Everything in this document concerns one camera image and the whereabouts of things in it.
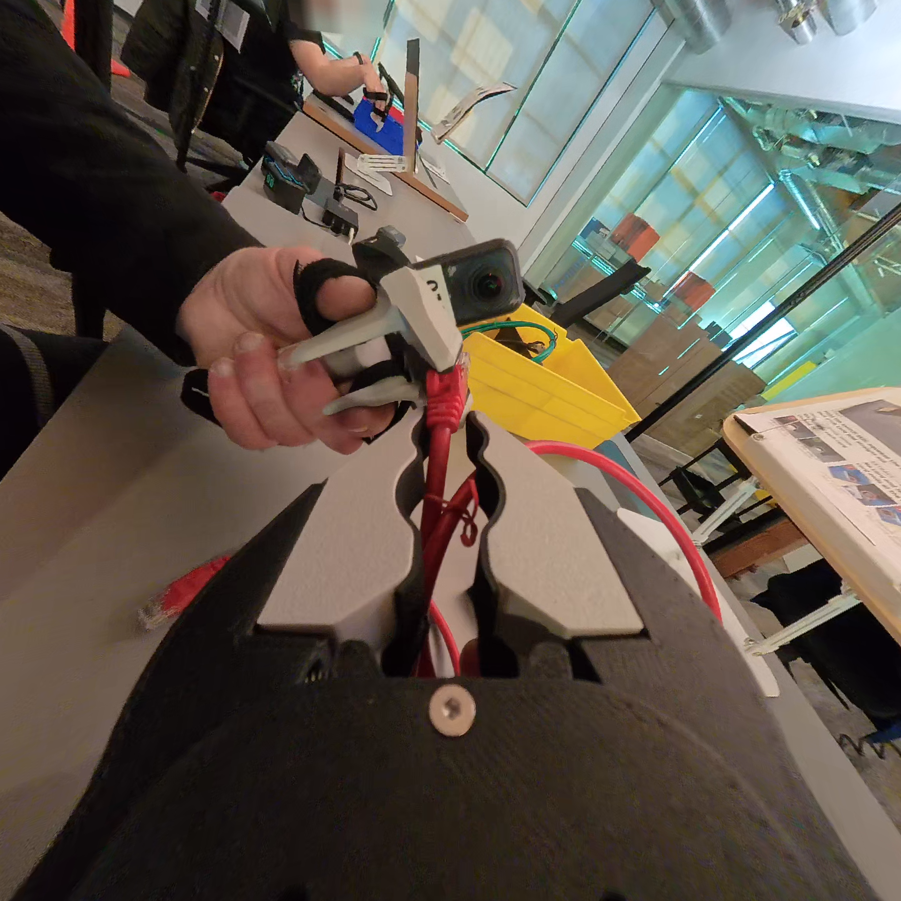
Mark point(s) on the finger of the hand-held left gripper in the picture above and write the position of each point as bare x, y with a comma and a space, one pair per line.
433, 334

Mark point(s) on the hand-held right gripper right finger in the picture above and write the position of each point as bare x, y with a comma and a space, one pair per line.
556, 556

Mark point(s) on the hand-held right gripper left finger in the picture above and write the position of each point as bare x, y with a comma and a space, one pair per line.
338, 549

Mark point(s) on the yellow plastic bin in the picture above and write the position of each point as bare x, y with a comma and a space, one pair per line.
535, 394

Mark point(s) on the person's left hand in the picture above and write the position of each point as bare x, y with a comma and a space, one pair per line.
239, 303

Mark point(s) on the grey usb hub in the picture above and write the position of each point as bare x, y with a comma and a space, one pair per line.
334, 211

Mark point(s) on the orange storage box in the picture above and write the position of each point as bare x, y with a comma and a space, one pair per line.
637, 236
697, 288

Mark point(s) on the blue plastic object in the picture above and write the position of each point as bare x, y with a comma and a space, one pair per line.
369, 123

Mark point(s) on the black charger with teal lights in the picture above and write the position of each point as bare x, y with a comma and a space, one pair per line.
288, 176

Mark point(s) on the brown cardboard box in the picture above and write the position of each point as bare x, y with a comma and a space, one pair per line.
690, 380

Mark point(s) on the white board stand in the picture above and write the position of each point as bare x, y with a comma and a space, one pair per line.
754, 665

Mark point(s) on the wooden instruction board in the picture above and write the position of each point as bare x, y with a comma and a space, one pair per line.
830, 478

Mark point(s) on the black pole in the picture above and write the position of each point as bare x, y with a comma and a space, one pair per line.
767, 320

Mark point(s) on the person's dark clothing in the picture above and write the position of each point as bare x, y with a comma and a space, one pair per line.
42, 394

